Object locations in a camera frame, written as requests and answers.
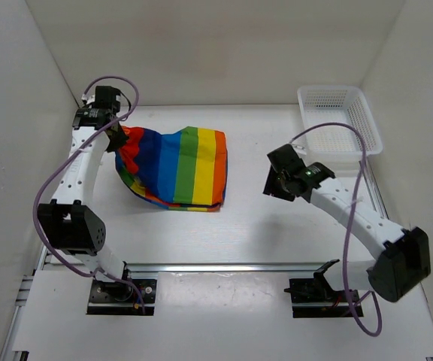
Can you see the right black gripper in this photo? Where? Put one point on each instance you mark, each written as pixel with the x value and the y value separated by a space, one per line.
pixel 271 187

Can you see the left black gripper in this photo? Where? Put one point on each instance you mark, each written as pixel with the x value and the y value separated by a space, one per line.
pixel 118 143

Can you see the rainbow striped shorts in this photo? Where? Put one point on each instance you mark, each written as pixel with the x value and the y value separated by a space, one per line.
pixel 183 171

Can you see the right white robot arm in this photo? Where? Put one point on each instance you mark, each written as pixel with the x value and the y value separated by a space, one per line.
pixel 401 256

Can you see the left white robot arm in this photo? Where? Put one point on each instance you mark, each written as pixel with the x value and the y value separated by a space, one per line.
pixel 66 224

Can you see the white plastic basket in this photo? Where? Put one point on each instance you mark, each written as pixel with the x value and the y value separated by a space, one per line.
pixel 347 125

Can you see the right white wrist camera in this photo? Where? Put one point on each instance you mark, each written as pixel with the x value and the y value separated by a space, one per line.
pixel 300 150

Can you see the aluminium table rail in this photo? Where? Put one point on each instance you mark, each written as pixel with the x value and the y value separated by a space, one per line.
pixel 152 268

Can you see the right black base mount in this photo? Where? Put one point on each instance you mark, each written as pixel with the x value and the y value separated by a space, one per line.
pixel 314 298

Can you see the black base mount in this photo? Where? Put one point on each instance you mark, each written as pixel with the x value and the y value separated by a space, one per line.
pixel 314 298
pixel 113 298

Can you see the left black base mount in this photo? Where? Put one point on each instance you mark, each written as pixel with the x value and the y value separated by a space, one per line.
pixel 113 298

